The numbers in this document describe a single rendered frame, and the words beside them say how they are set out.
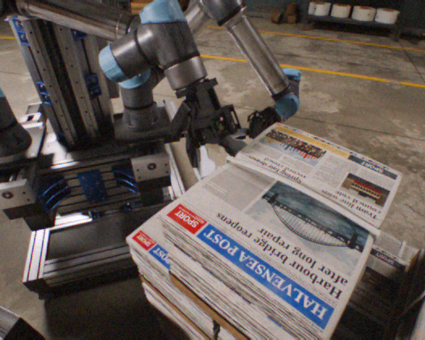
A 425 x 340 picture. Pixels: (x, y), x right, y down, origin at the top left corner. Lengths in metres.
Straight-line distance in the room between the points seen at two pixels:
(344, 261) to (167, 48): 0.44
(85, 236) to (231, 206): 1.23
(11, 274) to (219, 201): 1.61
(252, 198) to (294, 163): 0.13
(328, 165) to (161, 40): 0.38
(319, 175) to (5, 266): 1.78
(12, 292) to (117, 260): 0.65
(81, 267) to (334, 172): 1.21
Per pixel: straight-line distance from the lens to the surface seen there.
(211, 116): 0.51
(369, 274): 0.73
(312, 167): 0.56
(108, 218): 1.63
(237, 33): 0.88
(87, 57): 1.21
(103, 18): 0.73
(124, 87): 1.04
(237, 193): 0.47
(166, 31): 0.53
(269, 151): 0.57
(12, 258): 2.00
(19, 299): 1.82
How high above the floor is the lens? 1.40
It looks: 41 degrees down
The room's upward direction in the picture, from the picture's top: straight up
